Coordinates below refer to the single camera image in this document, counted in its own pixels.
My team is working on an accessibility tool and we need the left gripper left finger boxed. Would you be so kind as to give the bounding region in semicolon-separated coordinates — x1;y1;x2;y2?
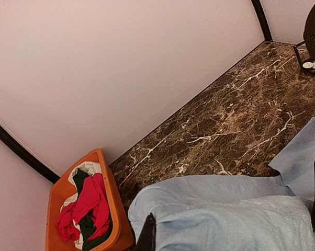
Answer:
136;213;156;251

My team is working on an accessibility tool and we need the black left frame pole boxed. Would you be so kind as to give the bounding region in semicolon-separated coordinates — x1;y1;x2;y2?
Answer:
0;125;60;184

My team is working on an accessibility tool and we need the white cloth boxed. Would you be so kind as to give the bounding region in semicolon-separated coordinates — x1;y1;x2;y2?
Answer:
60;162;102;250

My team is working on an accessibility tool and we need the red cloth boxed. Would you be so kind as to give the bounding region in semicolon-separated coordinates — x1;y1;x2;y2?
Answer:
54;173;111;242

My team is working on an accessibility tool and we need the dark green cloth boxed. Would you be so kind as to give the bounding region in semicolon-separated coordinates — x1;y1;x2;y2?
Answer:
73;169;113;250

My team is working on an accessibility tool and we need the orange plastic basket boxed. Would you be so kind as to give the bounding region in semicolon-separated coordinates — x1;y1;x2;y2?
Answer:
46;149;134;250

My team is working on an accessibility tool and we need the light blue shirt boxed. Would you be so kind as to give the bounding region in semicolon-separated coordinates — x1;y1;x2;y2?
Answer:
128;117;315;250

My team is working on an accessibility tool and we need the black brooch holder stand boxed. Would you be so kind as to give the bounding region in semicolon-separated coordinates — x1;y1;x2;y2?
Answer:
293;41;315;75

